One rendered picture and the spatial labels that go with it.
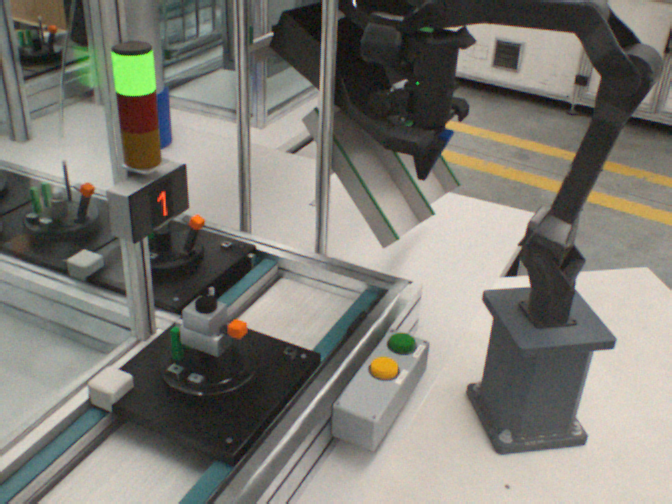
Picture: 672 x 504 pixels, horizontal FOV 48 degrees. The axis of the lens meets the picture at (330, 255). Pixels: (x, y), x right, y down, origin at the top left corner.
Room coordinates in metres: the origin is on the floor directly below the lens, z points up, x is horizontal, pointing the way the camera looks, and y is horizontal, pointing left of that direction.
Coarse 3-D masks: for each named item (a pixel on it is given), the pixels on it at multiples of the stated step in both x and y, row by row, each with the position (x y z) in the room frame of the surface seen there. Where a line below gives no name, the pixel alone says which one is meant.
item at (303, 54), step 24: (288, 24) 1.33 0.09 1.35; (312, 24) 1.43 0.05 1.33; (288, 48) 1.33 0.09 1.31; (312, 48) 1.29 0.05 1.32; (312, 72) 1.29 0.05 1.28; (336, 72) 1.26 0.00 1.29; (360, 72) 1.39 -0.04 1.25; (384, 72) 1.36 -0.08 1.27; (336, 96) 1.26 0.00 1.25; (360, 96) 1.31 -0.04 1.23; (360, 120) 1.23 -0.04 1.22; (384, 120) 1.27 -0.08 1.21
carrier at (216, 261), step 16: (176, 224) 1.28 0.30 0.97; (160, 240) 1.15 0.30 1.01; (176, 240) 1.19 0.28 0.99; (208, 240) 1.23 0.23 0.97; (224, 240) 1.23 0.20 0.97; (240, 240) 1.23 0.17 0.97; (160, 256) 1.13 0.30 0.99; (176, 256) 1.13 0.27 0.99; (192, 256) 1.14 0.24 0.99; (208, 256) 1.17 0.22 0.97; (224, 256) 1.17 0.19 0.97; (240, 256) 1.18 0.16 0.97; (160, 272) 1.09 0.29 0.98; (176, 272) 1.10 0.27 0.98; (192, 272) 1.11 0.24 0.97; (208, 272) 1.12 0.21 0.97; (224, 272) 1.12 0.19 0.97; (160, 288) 1.06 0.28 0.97; (176, 288) 1.06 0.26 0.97; (192, 288) 1.06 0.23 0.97; (208, 288) 1.08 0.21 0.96; (160, 304) 1.02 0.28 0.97; (176, 304) 1.01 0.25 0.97
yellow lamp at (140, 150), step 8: (128, 136) 0.91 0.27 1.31; (136, 136) 0.91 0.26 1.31; (144, 136) 0.91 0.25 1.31; (152, 136) 0.92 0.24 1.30; (128, 144) 0.91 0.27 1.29; (136, 144) 0.91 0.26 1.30; (144, 144) 0.91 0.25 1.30; (152, 144) 0.92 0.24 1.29; (128, 152) 0.91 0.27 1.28; (136, 152) 0.91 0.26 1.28; (144, 152) 0.91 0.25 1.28; (152, 152) 0.92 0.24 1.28; (160, 152) 0.93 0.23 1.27; (128, 160) 0.91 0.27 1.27; (136, 160) 0.91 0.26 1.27; (144, 160) 0.91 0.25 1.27; (152, 160) 0.91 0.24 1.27; (160, 160) 0.93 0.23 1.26; (136, 168) 0.91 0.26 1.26; (144, 168) 0.91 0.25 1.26
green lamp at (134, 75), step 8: (112, 56) 0.92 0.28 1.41; (120, 56) 0.91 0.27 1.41; (128, 56) 0.91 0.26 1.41; (136, 56) 0.91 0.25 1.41; (144, 56) 0.92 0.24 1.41; (152, 56) 0.93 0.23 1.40; (120, 64) 0.91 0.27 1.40; (128, 64) 0.91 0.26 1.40; (136, 64) 0.91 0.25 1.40; (144, 64) 0.92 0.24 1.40; (152, 64) 0.93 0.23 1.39; (120, 72) 0.91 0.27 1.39; (128, 72) 0.91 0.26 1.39; (136, 72) 0.91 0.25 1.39; (144, 72) 0.91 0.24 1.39; (152, 72) 0.93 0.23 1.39; (120, 80) 0.91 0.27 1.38; (128, 80) 0.91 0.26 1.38; (136, 80) 0.91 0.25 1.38; (144, 80) 0.91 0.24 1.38; (152, 80) 0.93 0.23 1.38; (120, 88) 0.91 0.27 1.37; (128, 88) 0.91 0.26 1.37; (136, 88) 0.91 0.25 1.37; (144, 88) 0.91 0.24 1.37; (152, 88) 0.92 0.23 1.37
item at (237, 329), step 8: (240, 320) 0.83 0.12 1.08; (224, 328) 0.83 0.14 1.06; (232, 328) 0.82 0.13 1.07; (240, 328) 0.82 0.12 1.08; (232, 336) 0.82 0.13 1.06; (240, 336) 0.82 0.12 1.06; (232, 344) 0.82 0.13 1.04; (240, 344) 0.82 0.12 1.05; (240, 352) 0.82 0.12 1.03; (240, 360) 0.82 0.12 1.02; (240, 368) 0.82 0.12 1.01
